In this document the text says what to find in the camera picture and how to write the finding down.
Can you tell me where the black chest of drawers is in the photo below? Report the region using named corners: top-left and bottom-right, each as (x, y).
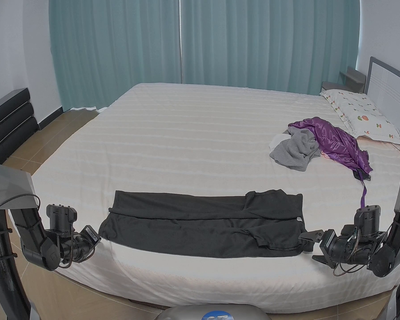
top-left (0, 88), bottom-right (39, 166)

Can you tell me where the bed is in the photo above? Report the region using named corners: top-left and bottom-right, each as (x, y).
top-left (8, 56), bottom-right (400, 314)

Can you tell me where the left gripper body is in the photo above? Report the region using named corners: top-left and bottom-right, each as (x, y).
top-left (72, 237), bottom-right (97, 263)

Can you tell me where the black cable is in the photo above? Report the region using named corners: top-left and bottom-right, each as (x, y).
top-left (333, 261), bottom-right (364, 278)
top-left (0, 193), bottom-right (41, 220)

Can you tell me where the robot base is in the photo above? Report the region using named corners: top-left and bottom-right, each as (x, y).
top-left (160, 305), bottom-right (268, 320)

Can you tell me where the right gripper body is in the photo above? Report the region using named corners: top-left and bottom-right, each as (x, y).
top-left (328, 233), bottom-right (356, 266)

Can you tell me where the purple satin garment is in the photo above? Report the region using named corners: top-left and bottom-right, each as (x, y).
top-left (288, 117), bottom-right (374, 209)

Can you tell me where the white garment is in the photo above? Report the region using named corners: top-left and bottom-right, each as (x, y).
top-left (269, 134), bottom-right (292, 149)

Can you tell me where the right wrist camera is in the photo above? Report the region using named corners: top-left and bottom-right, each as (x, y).
top-left (320, 229), bottom-right (336, 257)

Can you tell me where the grey garment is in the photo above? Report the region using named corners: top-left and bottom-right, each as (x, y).
top-left (269, 129), bottom-right (321, 173)

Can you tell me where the white printed pillow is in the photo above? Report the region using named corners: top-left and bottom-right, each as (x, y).
top-left (320, 89), bottom-right (400, 145)

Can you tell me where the grey bedside table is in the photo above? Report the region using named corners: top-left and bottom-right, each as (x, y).
top-left (322, 66), bottom-right (367, 94)

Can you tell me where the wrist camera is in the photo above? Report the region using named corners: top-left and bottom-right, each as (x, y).
top-left (83, 225), bottom-right (101, 247)
top-left (320, 229), bottom-right (336, 257)

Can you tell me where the blue-green curtain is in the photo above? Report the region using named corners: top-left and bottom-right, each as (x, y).
top-left (180, 0), bottom-right (361, 94)
top-left (48, 0), bottom-right (184, 111)

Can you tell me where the black T-shirt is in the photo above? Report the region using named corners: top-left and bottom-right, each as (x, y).
top-left (98, 189), bottom-right (309, 259)

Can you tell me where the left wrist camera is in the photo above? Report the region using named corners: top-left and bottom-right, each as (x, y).
top-left (83, 225), bottom-right (101, 247)

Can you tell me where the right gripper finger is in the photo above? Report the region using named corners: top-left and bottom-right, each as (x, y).
top-left (312, 254), bottom-right (334, 268)
top-left (298, 230), bottom-right (323, 243)

